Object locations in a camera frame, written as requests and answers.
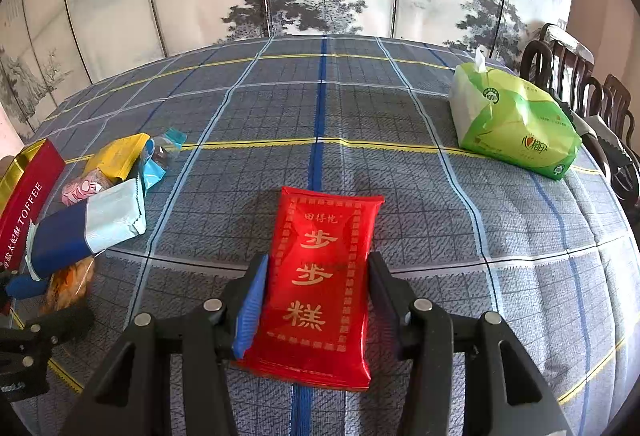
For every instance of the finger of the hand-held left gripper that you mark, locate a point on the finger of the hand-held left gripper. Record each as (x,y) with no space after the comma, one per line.
(25,287)
(70,321)

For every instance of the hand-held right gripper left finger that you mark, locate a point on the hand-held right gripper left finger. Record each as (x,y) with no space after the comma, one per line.
(250,311)

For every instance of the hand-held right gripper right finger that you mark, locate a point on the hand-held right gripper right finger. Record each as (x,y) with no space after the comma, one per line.
(385,286)

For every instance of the blue and silver snack packet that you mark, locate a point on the blue and silver snack packet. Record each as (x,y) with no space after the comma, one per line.
(65,236)

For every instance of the red snack packet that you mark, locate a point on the red snack packet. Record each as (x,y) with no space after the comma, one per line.
(320,266)

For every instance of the red tin box gold inside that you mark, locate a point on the red tin box gold inside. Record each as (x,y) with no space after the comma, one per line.
(30,211)

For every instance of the pink candy packet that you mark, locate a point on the pink candy packet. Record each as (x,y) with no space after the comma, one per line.
(82,188)

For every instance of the yellow snack packet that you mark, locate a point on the yellow snack packet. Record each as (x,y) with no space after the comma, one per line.
(117,156)

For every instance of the small teal candy packet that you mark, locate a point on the small teal candy packet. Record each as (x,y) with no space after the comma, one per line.
(172,137)

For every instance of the clear bag of orange snacks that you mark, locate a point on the clear bag of orange snacks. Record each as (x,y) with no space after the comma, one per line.
(67,283)

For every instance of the green tissue pack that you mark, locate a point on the green tissue pack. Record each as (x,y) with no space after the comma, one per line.
(510,121)

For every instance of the dark wooden chairs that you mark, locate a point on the dark wooden chairs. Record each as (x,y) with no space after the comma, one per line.
(607,151)

